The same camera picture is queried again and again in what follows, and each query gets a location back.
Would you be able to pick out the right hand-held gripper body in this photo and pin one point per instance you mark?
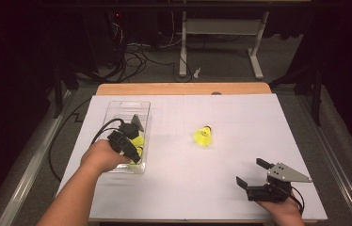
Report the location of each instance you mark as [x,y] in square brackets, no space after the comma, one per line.
[274,191]

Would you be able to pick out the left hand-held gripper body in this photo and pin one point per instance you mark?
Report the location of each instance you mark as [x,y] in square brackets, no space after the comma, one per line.
[120,141]

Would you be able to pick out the yellow plastic shuttlecock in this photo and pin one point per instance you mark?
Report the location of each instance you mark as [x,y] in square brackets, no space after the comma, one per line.
[202,137]
[139,151]
[138,140]

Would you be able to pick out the clear plastic storage bin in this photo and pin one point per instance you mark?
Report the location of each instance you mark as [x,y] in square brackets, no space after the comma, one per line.
[124,108]

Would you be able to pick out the person's right hand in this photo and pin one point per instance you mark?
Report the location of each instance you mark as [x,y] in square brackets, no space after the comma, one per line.
[282,212]

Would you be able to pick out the person's left hand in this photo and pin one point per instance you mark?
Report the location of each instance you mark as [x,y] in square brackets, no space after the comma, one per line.
[102,157]

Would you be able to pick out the white table cover sheet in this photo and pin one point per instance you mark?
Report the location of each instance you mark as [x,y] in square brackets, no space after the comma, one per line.
[196,182]

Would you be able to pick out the dark metal stand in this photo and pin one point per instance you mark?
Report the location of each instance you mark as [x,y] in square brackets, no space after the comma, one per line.
[59,88]
[316,94]

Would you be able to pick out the small white floor object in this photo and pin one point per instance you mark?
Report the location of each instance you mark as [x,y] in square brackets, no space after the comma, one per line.
[197,72]

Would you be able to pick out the dark computer tower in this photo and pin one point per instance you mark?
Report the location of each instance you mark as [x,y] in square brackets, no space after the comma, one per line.
[117,34]

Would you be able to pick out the grey metal floor rail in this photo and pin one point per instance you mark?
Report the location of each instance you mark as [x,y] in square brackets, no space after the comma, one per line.
[337,150]
[29,169]

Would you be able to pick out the white metal desk frame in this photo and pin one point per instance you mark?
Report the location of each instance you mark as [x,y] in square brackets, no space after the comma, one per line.
[221,26]

